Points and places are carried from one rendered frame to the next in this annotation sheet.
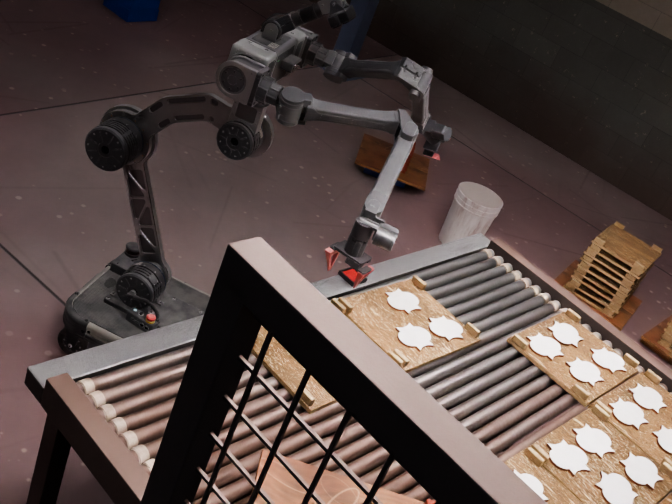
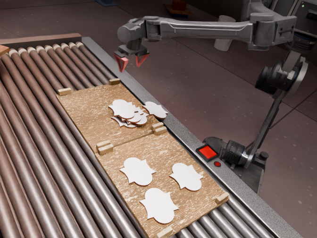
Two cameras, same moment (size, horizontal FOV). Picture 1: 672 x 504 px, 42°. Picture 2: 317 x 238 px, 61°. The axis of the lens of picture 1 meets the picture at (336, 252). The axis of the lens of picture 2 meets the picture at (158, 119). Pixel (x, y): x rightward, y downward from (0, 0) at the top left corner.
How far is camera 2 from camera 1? 2.82 m
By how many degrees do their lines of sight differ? 79
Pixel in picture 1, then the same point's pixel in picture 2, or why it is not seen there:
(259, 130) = (289, 72)
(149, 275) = (233, 146)
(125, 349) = (102, 55)
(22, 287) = not seen: hidden behind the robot
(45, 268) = not seen: hidden behind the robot
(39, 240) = (271, 151)
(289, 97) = not seen: outside the picture
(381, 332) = (138, 149)
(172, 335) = (114, 67)
